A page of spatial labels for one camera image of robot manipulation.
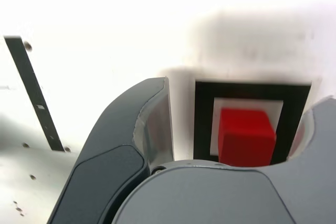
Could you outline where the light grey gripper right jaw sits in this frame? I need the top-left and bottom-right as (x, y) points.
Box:
(111, 95), (336, 224)

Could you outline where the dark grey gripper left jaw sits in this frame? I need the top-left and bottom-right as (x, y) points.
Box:
(48, 76), (175, 224)

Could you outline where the red cube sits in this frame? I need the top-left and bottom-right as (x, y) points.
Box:
(217, 108), (277, 167)

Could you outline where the black tape square outline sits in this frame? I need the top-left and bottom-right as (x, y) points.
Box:
(194, 78), (312, 166)

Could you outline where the black tape strip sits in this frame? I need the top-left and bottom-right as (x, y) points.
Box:
(4, 36), (66, 153)

